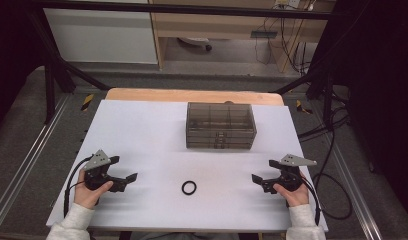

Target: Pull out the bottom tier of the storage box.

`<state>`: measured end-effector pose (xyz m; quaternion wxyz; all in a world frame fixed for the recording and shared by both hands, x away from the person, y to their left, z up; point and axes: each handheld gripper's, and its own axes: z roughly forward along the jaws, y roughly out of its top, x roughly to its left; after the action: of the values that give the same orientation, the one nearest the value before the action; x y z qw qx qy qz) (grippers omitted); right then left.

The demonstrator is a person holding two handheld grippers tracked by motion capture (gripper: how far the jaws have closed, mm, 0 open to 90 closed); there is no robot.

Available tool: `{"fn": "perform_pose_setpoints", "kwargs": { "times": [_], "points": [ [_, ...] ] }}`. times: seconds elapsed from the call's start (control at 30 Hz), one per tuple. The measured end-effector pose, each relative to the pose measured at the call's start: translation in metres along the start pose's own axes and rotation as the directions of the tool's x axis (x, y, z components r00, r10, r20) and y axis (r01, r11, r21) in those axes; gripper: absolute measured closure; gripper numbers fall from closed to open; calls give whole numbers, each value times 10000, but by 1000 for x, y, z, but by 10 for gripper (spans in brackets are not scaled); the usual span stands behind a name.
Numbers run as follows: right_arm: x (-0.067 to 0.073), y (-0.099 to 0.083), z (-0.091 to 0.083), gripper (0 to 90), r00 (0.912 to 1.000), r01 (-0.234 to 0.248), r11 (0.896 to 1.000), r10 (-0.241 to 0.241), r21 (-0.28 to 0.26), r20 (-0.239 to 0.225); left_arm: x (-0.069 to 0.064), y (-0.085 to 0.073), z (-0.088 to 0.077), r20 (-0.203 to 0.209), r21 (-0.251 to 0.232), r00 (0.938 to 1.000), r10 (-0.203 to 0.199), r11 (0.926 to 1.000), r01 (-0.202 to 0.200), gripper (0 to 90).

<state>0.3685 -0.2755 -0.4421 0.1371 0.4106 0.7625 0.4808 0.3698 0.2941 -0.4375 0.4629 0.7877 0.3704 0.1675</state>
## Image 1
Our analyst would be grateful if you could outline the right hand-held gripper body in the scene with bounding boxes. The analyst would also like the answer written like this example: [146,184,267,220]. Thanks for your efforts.
[275,153,318,192]

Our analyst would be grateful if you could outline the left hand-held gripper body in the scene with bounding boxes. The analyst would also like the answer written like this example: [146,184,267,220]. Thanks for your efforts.
[83,149,126,193]

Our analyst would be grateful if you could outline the black ring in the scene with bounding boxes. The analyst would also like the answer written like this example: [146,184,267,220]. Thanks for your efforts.
[181,180,197,196]

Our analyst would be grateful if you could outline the smoky plastic drawer box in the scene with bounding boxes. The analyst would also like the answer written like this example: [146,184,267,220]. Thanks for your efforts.
[185,102,258,150]

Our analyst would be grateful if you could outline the person's right hand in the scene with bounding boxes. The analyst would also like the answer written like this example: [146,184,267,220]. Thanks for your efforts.
[273,181,310,208]

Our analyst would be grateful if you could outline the person's left hand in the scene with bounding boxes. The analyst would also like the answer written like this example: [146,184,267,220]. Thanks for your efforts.
[73,169,115,210]

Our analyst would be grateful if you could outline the white board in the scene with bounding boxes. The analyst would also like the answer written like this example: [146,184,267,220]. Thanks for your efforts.
[46,99,329,233]

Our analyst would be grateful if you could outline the wooden table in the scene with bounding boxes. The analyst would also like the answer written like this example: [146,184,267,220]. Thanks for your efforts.
[105,87,285,107]

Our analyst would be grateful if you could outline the black metal stand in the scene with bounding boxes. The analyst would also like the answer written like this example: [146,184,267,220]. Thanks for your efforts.
[273,66,336,131]
[25,6,111,124]

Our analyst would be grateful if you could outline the white cabinet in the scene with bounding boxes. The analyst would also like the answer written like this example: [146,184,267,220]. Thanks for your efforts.
[43,8,159,65]

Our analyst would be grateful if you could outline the dark power strip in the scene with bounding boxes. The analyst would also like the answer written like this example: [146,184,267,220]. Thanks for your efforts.
[250,30,279,39]

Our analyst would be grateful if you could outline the chair base with wheel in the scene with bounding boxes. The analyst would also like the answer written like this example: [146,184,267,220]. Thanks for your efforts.
[177,37,213,52]

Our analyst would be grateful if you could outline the wooden desk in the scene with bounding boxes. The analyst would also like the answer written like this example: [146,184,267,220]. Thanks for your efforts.
[148,0,336,74]

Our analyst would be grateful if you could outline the black metal crossbar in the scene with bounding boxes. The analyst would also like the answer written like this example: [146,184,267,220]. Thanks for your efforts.
[31,0,340,20]

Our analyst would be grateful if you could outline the right hand-held gripper cable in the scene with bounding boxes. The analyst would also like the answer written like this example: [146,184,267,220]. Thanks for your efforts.
[298,176,323,227]

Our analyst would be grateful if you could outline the hand-held gripper cable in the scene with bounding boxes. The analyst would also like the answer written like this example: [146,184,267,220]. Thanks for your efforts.
[63,155,94,218]
[298,176,323,227]

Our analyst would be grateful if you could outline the left hand-held gripper cable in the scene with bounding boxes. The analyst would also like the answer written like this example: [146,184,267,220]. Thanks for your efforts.
[63,155,94,218]

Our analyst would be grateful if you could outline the black floor cables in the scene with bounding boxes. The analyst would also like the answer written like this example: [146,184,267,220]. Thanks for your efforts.
[298,86,355,221]

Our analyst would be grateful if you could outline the aluminium floor rail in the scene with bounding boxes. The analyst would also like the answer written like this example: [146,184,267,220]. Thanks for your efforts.
[328,139,383,240]
[0,94,73,231]

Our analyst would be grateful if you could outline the hanging black cables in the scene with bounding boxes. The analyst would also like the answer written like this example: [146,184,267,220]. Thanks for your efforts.
[255,6,313,76]

